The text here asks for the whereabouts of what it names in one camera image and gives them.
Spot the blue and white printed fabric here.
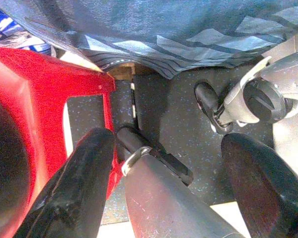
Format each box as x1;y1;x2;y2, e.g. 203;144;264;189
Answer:
0;6;52;56

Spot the red plastic basket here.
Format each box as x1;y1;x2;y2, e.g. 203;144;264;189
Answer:
0;46;124;238

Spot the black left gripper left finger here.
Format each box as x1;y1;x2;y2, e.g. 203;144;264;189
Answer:
14;127;116;238

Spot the blue-grey patterned cloth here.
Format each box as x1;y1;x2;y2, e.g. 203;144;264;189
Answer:
0;0;298;80

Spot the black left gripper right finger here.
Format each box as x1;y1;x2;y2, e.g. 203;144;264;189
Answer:
220;133;298;238

